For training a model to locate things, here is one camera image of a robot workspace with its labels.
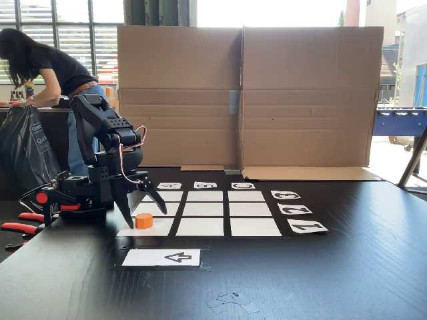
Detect blue foosball table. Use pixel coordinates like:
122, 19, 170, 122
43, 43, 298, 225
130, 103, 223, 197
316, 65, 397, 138
372, 105, 427, 153

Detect window with blinds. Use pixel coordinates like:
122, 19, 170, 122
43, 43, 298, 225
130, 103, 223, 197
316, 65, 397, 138
0, 0, 125, 85

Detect black garbage bag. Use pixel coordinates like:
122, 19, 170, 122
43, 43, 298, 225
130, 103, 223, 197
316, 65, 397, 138
0, 104, 63, 201

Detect brown cardboard panel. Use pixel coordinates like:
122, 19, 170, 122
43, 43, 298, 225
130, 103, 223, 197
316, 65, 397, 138
116, 25, 244, 172
240, 25, 384, 182

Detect white arrow paper sheet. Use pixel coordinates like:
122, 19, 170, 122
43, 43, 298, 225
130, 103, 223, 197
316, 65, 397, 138
121, 249, 201, 267

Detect red black bar clamp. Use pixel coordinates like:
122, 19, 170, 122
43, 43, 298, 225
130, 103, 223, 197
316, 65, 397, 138
0, 190, 81, 251

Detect paper label number 2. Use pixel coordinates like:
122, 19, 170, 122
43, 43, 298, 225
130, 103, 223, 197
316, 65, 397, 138
277, 204, 314, 216

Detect red white servo cable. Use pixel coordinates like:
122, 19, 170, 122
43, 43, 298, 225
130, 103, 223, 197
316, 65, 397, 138
118, 125, 148, 185

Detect orange carton pack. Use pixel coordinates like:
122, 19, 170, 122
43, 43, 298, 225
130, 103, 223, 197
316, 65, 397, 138
103, 85, 119, 111

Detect round orange token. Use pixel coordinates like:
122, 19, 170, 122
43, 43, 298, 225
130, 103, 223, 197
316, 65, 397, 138
135, 213, 154, 230

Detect slanted wooden leg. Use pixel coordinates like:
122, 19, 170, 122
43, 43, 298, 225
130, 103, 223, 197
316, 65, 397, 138
397, 128, 427, 194

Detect white nine-square grid sheet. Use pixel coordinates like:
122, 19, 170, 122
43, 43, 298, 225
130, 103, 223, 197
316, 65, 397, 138
115, 190, 284, 238

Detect person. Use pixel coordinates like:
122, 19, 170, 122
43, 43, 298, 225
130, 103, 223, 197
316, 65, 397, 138
0, 28, 108, 177

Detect paper label number 3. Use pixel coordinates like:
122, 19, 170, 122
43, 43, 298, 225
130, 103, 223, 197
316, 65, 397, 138
270, 190, 302, 200

